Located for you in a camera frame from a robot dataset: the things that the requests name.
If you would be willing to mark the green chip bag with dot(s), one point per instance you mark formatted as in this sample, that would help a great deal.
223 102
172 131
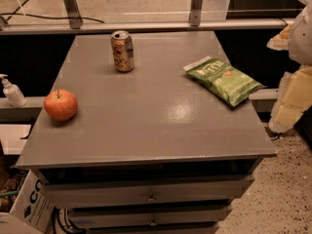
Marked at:
222 79

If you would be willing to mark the orange soda can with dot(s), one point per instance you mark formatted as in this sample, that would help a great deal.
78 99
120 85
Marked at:
123 50

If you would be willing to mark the white pump bottle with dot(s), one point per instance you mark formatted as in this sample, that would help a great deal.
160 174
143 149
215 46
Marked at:
12 92

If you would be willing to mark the white cardboard box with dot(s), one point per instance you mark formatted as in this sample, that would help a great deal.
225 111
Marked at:
31 211

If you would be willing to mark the metal railing frame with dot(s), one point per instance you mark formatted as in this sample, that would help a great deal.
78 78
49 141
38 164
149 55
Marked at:
100 16

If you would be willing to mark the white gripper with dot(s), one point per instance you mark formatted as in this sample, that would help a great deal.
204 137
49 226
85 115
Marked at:
302 39

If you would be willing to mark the grey drawer cabinet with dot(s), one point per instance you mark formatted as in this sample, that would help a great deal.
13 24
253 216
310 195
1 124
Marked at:
148 151

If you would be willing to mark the red apple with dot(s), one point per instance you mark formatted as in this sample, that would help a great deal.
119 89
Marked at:
61 105

